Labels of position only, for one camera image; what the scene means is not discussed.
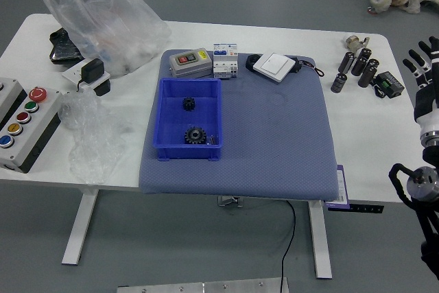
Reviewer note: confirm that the black round socket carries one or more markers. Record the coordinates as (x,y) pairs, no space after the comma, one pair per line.
(250,63)

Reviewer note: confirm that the black cylindrical capacitor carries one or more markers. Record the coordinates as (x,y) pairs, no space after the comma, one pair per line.
(339,82)
(372,64)
(366,77)
(364,54)
(347,62)
(358,66)

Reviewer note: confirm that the blue plastic box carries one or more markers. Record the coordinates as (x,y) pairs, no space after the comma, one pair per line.
(171,118)

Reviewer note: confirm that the silver metal plate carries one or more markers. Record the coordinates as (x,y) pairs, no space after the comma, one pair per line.
(202,287)

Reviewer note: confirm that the purple white label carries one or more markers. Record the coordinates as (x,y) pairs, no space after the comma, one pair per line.
(341,186)

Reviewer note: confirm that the black block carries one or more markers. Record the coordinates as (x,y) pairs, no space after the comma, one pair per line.
(102,88)

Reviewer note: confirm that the large clear plastic bag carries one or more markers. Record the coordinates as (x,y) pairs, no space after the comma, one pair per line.
(113,32)

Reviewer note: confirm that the white table leg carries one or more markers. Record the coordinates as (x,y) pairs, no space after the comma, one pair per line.
(80,228)
(319,238)

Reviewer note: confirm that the grey control box coloured buttons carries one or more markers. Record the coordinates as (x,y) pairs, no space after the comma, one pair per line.
(31,128)

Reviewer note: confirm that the grey push-button switch box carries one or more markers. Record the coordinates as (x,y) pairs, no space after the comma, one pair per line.
(188,63)

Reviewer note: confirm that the big black gear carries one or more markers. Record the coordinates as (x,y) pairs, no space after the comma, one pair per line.
(195,135)

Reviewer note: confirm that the small metal screws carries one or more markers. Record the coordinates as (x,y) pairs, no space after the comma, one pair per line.
(212,139)

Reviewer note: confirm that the white circuit breaker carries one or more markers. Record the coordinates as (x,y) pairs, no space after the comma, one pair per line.
(225,61)

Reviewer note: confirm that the black power adapter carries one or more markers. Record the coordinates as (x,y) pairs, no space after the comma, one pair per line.
(91,70)

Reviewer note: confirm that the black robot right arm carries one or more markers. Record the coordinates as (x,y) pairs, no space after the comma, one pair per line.
(425,179)

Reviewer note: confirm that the blue-grey padded mat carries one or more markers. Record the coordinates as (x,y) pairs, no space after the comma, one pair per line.
(267,142)

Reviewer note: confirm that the white socket plate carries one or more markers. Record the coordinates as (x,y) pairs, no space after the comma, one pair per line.
(70,74)

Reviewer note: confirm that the white wall switch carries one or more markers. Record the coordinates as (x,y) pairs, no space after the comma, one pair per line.
(274,66)

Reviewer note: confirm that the silver metal fitting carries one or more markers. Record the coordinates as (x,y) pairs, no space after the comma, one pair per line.
(353,42)

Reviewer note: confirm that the black module green terminal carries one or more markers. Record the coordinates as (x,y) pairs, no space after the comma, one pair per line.
(389,83)

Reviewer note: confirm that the crumpled clear plastic wrap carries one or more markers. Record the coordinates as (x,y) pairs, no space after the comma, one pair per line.
(89,135)

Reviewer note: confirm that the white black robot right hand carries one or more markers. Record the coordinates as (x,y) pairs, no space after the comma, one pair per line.
(427,101)

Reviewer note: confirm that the black ruler strip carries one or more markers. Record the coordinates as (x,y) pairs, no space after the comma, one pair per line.
(367,208)

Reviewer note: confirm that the grey box with black side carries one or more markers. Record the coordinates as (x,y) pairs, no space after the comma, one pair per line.
(7,91)

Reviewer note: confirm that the metal bracket under table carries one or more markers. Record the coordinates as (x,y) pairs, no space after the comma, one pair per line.
(229,201)

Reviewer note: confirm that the small black gear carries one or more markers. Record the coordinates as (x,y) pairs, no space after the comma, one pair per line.
(188,104)

